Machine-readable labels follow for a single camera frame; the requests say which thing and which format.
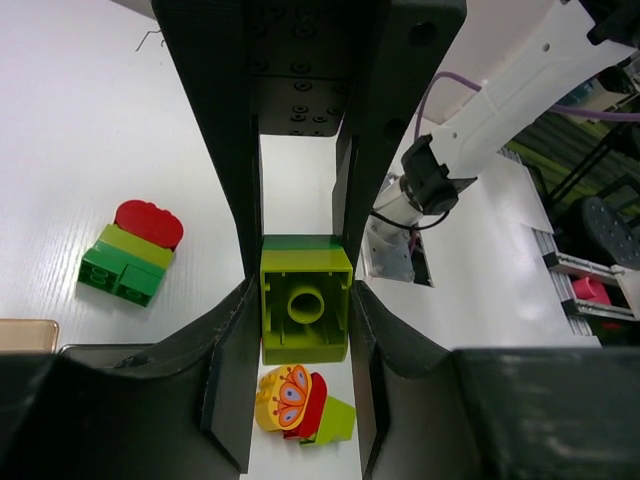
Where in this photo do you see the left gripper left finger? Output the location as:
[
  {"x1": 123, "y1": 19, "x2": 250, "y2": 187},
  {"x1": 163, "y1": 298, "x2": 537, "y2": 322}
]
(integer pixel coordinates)
[{"x1": 1, "y1": 280, "x2": 260, "y2": 479}]

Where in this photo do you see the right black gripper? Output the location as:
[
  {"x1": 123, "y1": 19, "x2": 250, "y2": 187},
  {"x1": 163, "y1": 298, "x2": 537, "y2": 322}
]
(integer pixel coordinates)
[{"x1": 152, "y1": 0, "x2": 467, "y2": 278}]

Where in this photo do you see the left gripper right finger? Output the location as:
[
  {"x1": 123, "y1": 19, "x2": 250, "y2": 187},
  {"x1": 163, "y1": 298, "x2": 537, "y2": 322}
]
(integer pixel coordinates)
[{"x1": 349, "y1": 282, "x2": 639, "y2": 479}]

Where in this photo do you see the lime green lego brick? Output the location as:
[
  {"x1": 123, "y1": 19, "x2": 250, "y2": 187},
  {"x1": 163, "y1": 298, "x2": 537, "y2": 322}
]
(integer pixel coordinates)
[
  {"x1": 259, "y1": 247, "x2": 353, "y2": 365},
  {"x1": 98, "y1": 224, "x2": 174, "y2": 269}
]

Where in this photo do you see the red round lego brick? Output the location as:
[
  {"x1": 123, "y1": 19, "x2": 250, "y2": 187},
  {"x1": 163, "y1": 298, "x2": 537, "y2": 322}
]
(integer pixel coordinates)
[{"x1": 114, "y1": 199, "x2": 184, "y2": 251}]

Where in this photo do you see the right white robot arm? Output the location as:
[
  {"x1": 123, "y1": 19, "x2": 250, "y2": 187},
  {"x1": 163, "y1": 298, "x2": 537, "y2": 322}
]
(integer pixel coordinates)
[{"x1": 151, "y1": 1, "x2": 639, "y2": 277}]

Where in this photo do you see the grey plastic container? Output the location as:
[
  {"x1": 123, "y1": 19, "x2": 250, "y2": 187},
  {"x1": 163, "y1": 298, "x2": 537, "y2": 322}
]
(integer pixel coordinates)
[{"x1": 58, "y1": 343, "x2": 151, "y2": 368}]

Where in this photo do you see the dark green lego brick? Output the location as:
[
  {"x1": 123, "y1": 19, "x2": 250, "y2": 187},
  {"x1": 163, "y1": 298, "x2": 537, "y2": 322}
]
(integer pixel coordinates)
[{"x1": 78, "y1": 241, "x2": 166, "y2": 307}]

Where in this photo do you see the orange plastic container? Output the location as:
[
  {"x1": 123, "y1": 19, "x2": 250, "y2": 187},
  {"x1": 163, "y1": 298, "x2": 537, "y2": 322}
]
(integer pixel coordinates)
[{"x1": 0, "y1": 318, "x2": 59, "y2": 353}]

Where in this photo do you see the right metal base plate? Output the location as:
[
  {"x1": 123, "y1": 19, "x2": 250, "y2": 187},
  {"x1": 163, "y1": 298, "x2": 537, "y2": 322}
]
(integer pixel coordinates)
[{"x1": 362, "y1": 172, "x2": 436, "y2": 289}]

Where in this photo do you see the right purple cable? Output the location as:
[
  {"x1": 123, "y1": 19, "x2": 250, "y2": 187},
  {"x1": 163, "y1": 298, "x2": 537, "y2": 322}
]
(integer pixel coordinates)
[{"x1": 414, "y1": 72, "x2": 640, "y2": 141}]

